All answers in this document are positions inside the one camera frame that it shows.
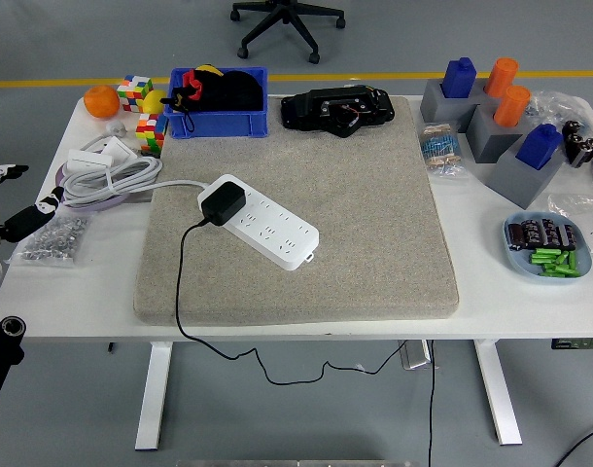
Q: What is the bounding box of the red and black pouch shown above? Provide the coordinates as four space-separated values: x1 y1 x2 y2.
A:
159 69 205 135

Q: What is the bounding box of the blue plastic bin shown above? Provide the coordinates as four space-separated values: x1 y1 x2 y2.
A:
162 66 270 140

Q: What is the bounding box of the black office chair base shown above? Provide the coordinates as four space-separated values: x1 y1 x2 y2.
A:
229 0 347 65

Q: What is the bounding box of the black floor cable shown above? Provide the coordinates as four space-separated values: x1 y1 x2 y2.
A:
553 421 593 467

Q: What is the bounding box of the black plug adapter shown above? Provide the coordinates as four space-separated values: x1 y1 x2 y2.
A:
200 182 247 228

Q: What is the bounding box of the blue peg block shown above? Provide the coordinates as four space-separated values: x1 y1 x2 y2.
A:
440 56 478 99
515 123 564 171

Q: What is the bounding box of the coiled white power cable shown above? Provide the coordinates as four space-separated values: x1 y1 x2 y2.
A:
60 120 213 208

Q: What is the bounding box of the thin black plug cord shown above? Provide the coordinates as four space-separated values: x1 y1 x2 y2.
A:
174 218 412 385

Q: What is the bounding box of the white power strip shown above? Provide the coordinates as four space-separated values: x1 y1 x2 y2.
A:
197 173 321 272

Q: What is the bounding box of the flat clear plastic bag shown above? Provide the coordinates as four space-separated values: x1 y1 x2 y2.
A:
547 192 593 257

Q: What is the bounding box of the clear bag of resistors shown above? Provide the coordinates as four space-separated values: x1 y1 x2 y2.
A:
418 121 469 179

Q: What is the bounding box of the black cloth bundle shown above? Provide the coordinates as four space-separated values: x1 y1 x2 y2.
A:
213 70 265 113

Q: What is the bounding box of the white table leg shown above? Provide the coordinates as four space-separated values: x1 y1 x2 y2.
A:
472 339 524 447
134 341 174 451

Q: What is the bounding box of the orange cylinder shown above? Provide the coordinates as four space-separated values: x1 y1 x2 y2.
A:
493 85 532 128
484 56 521 98

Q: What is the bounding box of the yellow lemon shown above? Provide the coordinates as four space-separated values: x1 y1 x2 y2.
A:
142 90 169 116

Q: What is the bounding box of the crumpled clear plastic bag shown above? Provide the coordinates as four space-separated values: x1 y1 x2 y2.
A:
525 90 593 189

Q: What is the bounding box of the silver box under table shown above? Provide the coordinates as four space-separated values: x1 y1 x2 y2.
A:
398 339 433 372

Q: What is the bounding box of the white square switch panel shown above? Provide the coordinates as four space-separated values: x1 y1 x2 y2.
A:
101 136 139 164

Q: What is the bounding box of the black hanging cable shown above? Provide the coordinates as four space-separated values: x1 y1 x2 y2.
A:
426 339 436 467

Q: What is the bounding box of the multicoloured puzzle cube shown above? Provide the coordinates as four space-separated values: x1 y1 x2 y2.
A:
135 112 170 157
116 74 155 114

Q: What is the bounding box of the grey holder block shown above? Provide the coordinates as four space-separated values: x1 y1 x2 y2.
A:
420 77 491 132
466 103 532 164
485 140 567 210

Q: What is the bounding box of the light blue plate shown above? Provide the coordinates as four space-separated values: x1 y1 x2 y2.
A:
503 209 593 279

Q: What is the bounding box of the grey-brown mat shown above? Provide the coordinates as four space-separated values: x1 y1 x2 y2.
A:
132 95 461 328

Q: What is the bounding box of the black device housing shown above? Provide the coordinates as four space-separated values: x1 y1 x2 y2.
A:
280 85 397 139

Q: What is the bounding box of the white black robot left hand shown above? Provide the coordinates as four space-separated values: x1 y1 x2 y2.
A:
0 163 67 268

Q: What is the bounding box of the white switch box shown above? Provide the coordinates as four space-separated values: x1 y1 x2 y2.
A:
66 148 115 172

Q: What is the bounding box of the orange fruit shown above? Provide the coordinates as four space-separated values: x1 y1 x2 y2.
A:
83 85 122 120

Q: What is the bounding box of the clear bag of screws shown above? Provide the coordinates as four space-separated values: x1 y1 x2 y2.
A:
7 213 91 268

